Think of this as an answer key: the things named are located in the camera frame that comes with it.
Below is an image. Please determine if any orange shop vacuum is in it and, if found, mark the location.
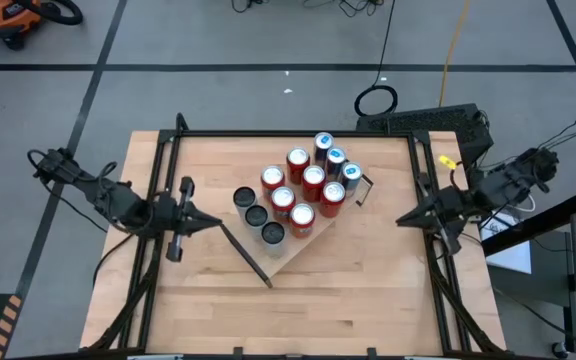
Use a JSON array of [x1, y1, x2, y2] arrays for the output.
[[0, 0, 85, 51]]

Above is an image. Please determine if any black cable bundle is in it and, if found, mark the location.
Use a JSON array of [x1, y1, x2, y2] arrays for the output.
[[477, 114, 576, 176]]

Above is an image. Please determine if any yellow cable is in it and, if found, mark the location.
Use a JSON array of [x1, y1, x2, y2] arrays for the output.
[[437, 0, 472, 109]]

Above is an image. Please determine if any orange soda can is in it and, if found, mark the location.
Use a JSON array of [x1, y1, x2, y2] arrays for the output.
[[270, 185, 297, 224]]

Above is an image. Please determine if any white paper sheet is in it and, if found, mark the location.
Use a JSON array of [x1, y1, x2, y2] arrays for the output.
[[480, 212, 534, 275]]

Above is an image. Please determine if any black floor cable tangle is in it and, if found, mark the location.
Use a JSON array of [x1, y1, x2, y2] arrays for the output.
[[300, 0, 387, 19], [230, 0, 269, 14]]

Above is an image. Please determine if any black desk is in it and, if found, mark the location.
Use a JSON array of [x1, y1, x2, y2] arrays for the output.
[[480, 189, 576, 256]]

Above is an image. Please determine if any red cola can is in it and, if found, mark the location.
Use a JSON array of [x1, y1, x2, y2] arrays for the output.
[[286, 146, 312, 185], [320, 180, 347, 219], [301, 164, 327, 204], [289, 202, 316, 239]]

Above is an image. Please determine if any black curved cable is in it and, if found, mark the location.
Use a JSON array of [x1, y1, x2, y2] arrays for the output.
[[91, 232, 137, 289]]

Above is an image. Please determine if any wooden shelf black metal frame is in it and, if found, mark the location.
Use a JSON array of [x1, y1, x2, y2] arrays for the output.
[[217, 172, 375, 290]]

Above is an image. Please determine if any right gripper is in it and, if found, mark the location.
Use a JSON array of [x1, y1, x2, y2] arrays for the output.
[[396, 172, 469, 256]]

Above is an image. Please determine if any silver blue energy drink can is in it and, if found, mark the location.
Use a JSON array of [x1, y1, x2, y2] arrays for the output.
[[313, 131, 335, 161], [340, 160, 364, 197], [325, 145, 348, 176]]

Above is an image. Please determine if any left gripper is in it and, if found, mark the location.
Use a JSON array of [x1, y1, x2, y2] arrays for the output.
[[155, 175, 223, 264]]

